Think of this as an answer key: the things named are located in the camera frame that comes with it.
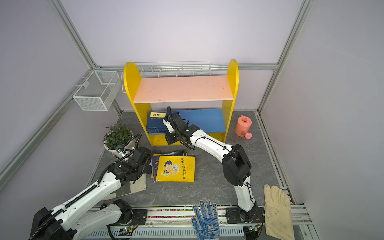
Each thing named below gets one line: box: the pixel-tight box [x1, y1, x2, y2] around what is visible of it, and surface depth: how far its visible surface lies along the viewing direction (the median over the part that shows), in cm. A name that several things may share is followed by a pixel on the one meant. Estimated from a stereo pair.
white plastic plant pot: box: [103, 131, 137, 160], surface depth 69 cm
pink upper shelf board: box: [133, 75, 234, 104], surface depth 78 cm
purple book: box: [151, 155, 160, 183], surface depth 85 cm
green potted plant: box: [102, 121, 133, 150], surface depth 87 cm
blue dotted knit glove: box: [191, 200, 220, 240], surface depth 74 cm
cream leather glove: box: [263, 184, 295, 240], surface depth 75 cm
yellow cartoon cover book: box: [156, 155, 196, 183], surface depth 84 cm
